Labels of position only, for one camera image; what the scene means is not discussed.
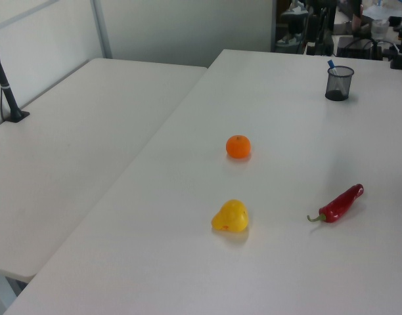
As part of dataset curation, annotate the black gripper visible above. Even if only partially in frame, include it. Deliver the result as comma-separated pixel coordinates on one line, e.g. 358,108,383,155
306,5,336,55

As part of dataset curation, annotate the white blue-capped marker pen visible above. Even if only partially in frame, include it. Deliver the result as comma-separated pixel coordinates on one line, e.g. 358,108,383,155
326,59,342,93

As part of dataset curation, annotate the black mesh pen cup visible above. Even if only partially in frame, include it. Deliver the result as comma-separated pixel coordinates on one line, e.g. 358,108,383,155
324,66,355,102

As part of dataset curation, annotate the grey white sneaker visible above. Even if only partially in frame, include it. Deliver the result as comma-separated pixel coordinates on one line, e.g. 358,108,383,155
275,32,304,47

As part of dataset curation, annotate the black box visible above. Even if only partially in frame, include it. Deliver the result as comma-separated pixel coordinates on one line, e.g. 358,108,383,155
336,35,383,60

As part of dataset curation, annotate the clear plastic cup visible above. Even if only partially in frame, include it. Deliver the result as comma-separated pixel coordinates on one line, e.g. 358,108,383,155
370,18,391,37

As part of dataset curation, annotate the black clamp stand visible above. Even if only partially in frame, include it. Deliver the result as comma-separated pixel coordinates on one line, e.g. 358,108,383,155
390,20,402,70

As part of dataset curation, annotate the orange mandarin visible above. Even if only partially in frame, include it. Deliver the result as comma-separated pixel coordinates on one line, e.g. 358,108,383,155
225,135,252,160

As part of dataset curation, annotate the red chili pepper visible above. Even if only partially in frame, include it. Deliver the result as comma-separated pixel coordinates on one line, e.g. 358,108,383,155
307,183,365,225

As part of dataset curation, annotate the white side table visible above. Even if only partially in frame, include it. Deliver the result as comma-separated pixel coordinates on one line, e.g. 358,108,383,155
0,58,208,284

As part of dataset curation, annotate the grey partition frame post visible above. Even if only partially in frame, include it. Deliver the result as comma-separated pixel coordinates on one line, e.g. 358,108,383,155
91,0,113,60

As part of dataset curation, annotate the black camera pole with base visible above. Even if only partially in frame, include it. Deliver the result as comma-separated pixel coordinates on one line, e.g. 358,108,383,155
0,32,30,123

